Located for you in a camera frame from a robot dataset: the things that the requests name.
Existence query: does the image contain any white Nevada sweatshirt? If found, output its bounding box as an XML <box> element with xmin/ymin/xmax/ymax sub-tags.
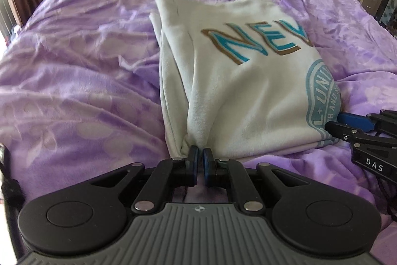
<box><xmin>150</xmin><ymin>0</ymin><xmax>342</xmax><ymax>159</ymax></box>

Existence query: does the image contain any purple floral bed blanket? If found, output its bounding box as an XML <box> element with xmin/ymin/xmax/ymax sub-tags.
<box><xmin>1</xmin><ymin>0</ymin><xmax>396</xmax><ymax>264</ymax></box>

